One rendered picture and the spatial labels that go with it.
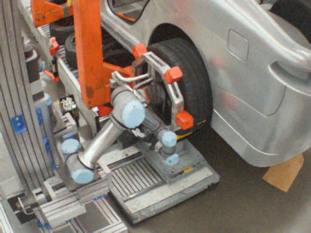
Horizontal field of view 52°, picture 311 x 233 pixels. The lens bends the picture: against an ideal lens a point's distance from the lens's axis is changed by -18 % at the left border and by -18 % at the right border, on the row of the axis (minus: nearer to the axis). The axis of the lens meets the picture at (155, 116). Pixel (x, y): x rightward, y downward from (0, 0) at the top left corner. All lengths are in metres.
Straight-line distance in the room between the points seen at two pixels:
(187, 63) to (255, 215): 1.38
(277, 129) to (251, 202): 1.17
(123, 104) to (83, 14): 0.98
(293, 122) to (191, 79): 0.77
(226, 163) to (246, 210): 0.57
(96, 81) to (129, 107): 1.17
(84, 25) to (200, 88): 0.91
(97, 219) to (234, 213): 1.10
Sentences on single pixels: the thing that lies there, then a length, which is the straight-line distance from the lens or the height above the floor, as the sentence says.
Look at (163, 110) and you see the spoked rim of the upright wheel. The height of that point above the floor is 0.66.
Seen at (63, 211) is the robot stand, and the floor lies 0.73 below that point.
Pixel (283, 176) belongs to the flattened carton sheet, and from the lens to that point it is 3.31.
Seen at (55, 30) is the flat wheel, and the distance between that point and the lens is 4.46.
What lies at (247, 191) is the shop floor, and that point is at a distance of 3.12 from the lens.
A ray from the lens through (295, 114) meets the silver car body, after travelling 1.95.
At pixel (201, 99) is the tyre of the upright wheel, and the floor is 0.95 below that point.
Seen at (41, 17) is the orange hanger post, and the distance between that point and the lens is 4.56.
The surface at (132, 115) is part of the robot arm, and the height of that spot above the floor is 1.29.
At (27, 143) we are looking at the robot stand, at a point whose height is 1.06.
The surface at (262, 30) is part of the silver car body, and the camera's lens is 1.84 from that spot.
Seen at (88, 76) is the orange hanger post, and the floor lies 0.84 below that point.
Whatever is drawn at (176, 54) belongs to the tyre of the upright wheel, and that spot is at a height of 1.17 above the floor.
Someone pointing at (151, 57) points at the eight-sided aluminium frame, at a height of 1.10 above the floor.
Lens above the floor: 2.43
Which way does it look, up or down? 41 degrees down
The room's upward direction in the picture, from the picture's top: straight up
